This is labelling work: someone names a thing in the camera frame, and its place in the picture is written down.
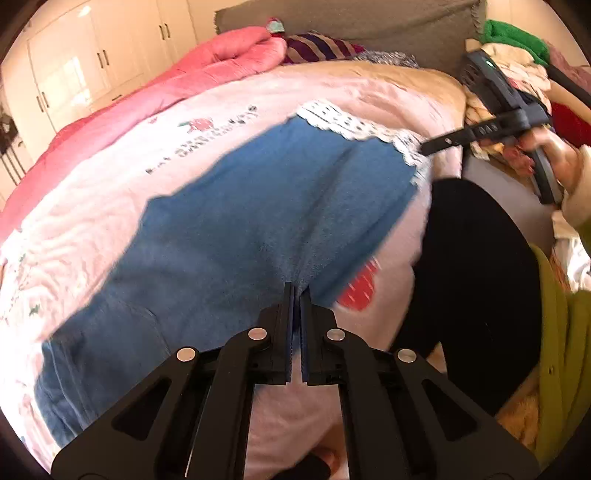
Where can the blue denim pants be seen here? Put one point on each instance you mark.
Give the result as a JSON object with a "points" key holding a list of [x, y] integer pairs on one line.
{"points": [[240, 221]]}

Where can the pink quilt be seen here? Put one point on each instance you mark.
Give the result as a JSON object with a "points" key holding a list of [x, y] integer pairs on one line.
{"points": [[184, 78]]}

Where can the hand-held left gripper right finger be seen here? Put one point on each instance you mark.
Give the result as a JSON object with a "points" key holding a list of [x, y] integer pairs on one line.
{"points": [[304, 355]]}

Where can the grey speckled cloth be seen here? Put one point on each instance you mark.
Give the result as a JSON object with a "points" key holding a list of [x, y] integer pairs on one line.
{"points": [[392, 57]]}

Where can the person's right hand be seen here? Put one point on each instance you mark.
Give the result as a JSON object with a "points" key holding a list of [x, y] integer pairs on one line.
{"points": [[561, 157]]}

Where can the pink printed bed sheet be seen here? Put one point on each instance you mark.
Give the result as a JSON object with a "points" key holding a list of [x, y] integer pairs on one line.
{"points": [[106, 166]]}

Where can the green towel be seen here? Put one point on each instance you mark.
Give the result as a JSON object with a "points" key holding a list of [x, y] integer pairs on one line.
{"points": [[512, 37]]}

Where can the grey padded headboard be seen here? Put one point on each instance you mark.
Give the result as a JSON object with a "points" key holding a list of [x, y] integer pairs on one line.
{"points": [[369, 27]]}

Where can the pile of mixed clothes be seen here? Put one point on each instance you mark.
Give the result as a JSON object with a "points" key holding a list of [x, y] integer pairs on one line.
{"points": [[512, 74]]}

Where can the person's black trouser leg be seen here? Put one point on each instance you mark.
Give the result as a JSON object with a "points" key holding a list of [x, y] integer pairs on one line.
{"points": [[471, 286]]}

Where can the purple striped pillow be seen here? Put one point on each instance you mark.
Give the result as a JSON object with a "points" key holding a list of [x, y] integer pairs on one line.
{"points": [[318, 48]]}

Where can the cream wardrobe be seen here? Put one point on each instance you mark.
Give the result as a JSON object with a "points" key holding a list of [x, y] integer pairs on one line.
{"points": [[87, 55]]}

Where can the person's green jacket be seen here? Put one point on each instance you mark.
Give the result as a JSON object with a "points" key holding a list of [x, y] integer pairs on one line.
{"points": [[563, 360]]}

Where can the white cloth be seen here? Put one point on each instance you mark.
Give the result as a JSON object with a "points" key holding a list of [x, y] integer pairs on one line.
{"points": [[575, 249]]}

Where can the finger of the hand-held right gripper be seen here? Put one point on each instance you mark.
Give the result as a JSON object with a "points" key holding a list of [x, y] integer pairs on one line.
{"points": [[445, 141]]}

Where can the person's right forearm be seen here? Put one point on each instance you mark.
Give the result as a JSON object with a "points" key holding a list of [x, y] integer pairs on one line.
{"points": [[579, 194]]}

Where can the small teal cloth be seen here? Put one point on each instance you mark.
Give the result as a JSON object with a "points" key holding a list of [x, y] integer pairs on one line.
{"points": [[276, 25]]}

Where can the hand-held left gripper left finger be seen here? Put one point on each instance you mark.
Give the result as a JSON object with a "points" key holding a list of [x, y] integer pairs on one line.
{"points": [[289, 355]]}

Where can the tan blanket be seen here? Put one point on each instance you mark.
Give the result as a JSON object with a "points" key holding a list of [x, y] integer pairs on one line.
{"points": [[415, 83]]}

